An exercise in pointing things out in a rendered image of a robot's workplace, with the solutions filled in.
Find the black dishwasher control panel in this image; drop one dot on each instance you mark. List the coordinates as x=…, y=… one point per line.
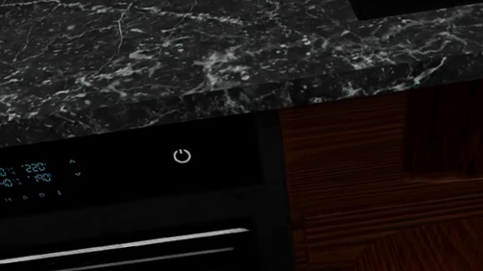
x=130, y=167

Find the black marble countertop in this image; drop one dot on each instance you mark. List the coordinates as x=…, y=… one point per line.
x=135, y=50

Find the dark wood cabinet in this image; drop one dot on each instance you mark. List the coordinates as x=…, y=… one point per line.
x=377, y=194

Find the black built-in oven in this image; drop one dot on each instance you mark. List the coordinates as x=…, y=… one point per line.
x=113, y=217

